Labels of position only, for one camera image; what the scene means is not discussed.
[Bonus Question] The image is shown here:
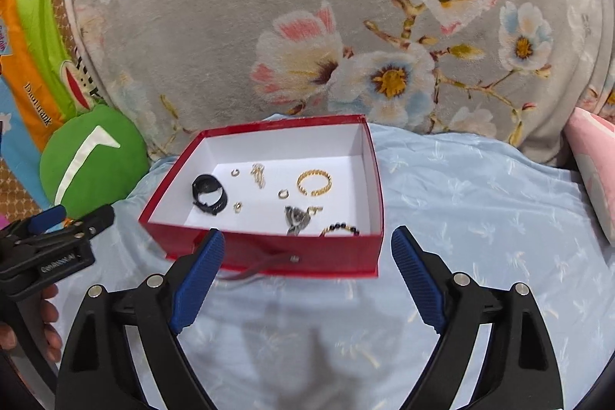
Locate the green round cushion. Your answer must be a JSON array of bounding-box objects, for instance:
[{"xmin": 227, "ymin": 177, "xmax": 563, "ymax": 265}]
[{"xmin": 39, "ymin": 105, "xmax": 150, "ymax": 219}]

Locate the red cardboard box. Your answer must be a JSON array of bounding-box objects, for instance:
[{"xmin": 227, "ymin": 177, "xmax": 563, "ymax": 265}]
[{"xmin": 138, "ymin": 114, "xmax": 385, "ymax": 283}]

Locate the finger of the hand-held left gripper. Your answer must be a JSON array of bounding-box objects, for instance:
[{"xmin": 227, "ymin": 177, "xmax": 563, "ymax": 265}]
[
  {"xmin": 66, "ymin": 204, "xmax": 115, "ymax": 244},
  {"xmin": 19, "ymin": 204, "xmax": 68, "ymax": 234}
]

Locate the black wrist band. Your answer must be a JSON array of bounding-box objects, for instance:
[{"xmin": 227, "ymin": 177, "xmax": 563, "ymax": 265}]
[{"xmin": 192, "ymin": 174, "xmax": 229, "ymax": 215}]

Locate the pink pillow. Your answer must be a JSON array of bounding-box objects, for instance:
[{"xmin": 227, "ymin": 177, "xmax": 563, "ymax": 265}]
[{"xmin": 563, "ymin": 106, "xmax": 615, "ymax": 246}]

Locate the person's left hand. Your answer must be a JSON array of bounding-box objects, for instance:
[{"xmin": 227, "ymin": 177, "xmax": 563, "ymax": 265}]
[{"xmin": 30, "ymin": 284, "xmax": 63, "ymax": 364}]

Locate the light blue palm-print sheet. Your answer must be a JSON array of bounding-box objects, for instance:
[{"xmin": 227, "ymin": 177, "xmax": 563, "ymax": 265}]
[{"xmin": 0, "ymin": 112, "xmax": 615, "ymax": 410}]

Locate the black bead bracelet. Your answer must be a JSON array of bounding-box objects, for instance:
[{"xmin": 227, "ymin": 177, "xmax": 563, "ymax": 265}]
[{"xmin": 319, "ymin": 222, "xmax": 361, "ymax": 239}]

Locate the silver grey pendant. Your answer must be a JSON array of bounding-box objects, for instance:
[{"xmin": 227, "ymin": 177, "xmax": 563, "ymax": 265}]
[{"xmin": 283, "ymin": 205, "xmax": 324, "ymax": 237}]

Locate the colourful cartoon print blanket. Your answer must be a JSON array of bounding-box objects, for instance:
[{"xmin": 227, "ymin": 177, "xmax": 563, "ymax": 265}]
[{"xmin": 0, "ymin": 0, "xmax": 121, "ymax": 228}]

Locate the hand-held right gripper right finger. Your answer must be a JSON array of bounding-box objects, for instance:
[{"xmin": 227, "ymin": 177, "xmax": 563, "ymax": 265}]
[{"xmin": 391, "ymin": 226, "xmax": 565, "ymax": 410}]

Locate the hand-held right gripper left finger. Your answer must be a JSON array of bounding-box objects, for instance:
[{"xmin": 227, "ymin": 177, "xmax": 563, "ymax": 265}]
[{"xmin": 55, "ymin": 228, "xmax": 226, "ymax": 410}]

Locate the gold chain bracelet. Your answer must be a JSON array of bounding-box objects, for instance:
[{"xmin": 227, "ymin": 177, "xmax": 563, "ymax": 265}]
[{"xmin": 296, "ymin": 169, "xmax": 334, "ymax": 198}]

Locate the grey floral blanket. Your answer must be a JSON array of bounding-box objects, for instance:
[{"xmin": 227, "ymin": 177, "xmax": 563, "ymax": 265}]
[{"xmin": 62, "ymin": 0, "xmax": 615, "ymax": 168}]

